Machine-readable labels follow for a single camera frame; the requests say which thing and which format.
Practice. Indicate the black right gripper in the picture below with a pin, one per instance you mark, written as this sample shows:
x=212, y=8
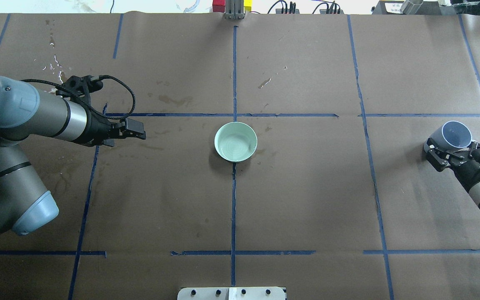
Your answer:
x=465, y=169

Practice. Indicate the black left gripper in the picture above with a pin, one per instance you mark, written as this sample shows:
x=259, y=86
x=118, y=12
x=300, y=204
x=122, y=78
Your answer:
x=97, y=129

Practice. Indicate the blue plastic cup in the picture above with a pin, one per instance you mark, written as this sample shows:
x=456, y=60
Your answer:
x=452, y=136

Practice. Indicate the mint green bowl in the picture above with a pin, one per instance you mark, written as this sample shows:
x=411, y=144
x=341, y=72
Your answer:
x=235, y=142

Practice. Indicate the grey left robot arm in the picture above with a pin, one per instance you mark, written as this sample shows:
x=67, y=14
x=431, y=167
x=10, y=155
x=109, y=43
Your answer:
x=60, y=111

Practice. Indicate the red block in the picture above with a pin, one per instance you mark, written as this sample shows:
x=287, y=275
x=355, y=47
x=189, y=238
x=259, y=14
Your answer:
x=218, y=6

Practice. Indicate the yellow block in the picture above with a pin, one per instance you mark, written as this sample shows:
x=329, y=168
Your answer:
x=247, y=4

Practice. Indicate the black power connector right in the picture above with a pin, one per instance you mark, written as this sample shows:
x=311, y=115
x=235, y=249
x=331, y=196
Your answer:
x=327, y=7

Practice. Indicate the black power connector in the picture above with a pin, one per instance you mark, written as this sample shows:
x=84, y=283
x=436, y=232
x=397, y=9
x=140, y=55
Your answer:
x=327, y=7
x=284, y=7

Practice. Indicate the black power connector left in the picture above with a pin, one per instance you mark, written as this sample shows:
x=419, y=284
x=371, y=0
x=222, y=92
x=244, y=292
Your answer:
x=284, y=7

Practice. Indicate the aluminium camera post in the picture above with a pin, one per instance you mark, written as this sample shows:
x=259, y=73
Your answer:
x=234, y=10

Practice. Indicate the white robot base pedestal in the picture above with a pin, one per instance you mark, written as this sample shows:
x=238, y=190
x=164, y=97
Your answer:
x=233, y=293

